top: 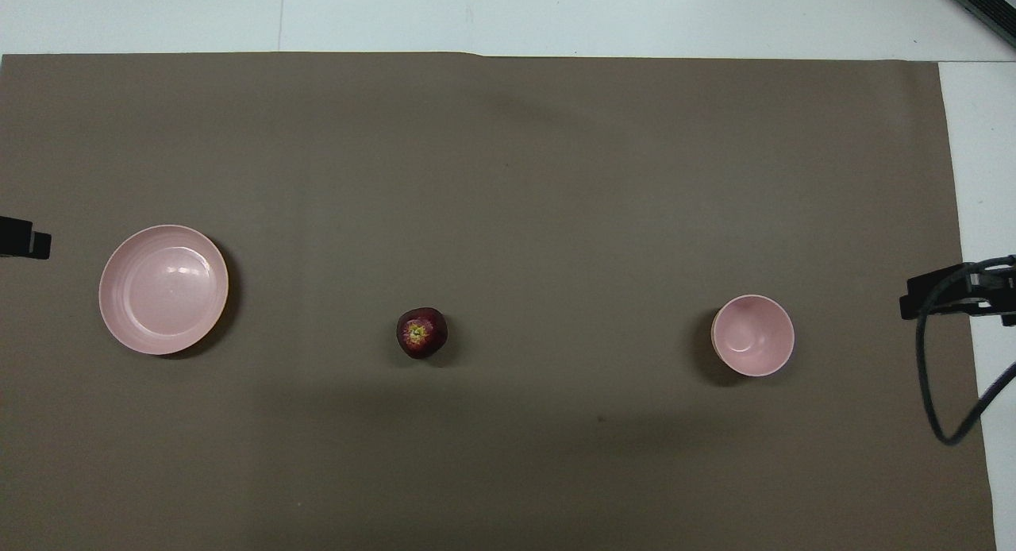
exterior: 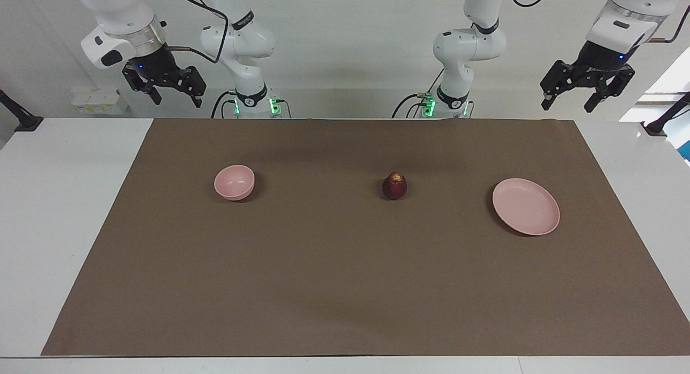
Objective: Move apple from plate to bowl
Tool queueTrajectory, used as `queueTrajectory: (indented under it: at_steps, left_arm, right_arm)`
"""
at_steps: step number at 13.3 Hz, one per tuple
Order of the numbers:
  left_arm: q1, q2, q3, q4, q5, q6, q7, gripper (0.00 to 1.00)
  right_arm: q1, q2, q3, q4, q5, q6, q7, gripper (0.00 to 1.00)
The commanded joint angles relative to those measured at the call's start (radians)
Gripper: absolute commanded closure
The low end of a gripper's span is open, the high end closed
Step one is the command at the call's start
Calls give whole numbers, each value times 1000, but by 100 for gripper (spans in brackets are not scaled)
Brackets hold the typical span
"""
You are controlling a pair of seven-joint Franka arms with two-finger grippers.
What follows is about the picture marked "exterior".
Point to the pink plate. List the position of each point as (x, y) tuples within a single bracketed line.
[(525, 207)]

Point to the white box with yellow labels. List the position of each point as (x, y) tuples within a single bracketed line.
[(99, 102)]

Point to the dark red apple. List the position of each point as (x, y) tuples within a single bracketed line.
[(394, 186)]

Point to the brown table mat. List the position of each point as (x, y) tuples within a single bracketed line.
[(345, 282)]

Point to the pink bowl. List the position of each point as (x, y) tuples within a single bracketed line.
[(234, 182)]

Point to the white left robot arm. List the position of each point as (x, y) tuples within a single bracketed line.
[(463, 45)]

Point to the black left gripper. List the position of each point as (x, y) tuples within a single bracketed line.
[(601, 61)]

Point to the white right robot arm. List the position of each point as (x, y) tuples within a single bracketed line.
[(242, 40)]

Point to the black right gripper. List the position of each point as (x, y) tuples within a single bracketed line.
[(159, 64)]

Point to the black clamp stand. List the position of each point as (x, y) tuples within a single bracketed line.
[(657, 127), (24, 120)]

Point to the small blue object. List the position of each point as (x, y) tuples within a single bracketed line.
[(685, 152)]

